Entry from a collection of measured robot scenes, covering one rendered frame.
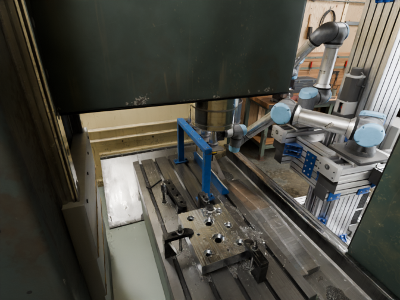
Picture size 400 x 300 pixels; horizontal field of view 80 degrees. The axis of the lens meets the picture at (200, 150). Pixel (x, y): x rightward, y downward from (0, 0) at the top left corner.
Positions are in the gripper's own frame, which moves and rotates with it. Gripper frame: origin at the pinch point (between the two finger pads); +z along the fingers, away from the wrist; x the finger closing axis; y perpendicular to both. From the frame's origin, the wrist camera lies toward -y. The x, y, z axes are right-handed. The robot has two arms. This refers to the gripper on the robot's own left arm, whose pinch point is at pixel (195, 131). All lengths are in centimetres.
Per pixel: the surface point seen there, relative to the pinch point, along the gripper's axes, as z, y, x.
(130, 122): 33, 9, 48
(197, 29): 28, -56, -65
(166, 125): 5, 15, 48
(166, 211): 26.3, 30.3, -29.5
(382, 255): -51, 24, -91
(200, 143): 6.3, -3.2, -22.0
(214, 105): 19, -36, -60
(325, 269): -46, 51, -76
